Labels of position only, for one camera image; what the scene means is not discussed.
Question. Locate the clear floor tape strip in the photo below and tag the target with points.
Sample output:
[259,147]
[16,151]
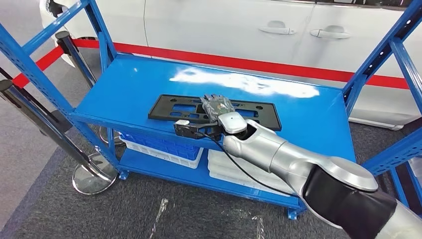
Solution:
[163,204]
[259,229]

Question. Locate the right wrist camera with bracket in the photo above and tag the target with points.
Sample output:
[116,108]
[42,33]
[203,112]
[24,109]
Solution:
[186,130]

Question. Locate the black plastic plate frame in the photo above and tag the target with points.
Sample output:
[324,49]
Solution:
[161,112]

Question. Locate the white car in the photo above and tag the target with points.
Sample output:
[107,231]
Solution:
[214,29]

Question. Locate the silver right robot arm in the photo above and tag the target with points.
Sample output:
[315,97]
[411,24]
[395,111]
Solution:
[296,161]

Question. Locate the chrome stanchion post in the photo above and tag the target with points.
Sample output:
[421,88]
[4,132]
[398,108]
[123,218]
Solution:
[94,179]
[75,56]

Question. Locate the long red barrier belt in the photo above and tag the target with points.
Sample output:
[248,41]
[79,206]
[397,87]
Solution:
[230,62]

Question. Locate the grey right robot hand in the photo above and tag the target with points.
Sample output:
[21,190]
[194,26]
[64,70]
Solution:
[217,105]

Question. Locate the blue plastic crate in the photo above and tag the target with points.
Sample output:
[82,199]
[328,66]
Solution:
[158,146]

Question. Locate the black barrier belt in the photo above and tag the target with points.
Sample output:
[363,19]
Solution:
[5,73]

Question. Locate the dark round stanchion base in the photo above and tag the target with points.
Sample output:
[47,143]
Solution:
[64,123]

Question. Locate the short red barrier belt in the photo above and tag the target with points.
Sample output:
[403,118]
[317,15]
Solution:
[38,67]

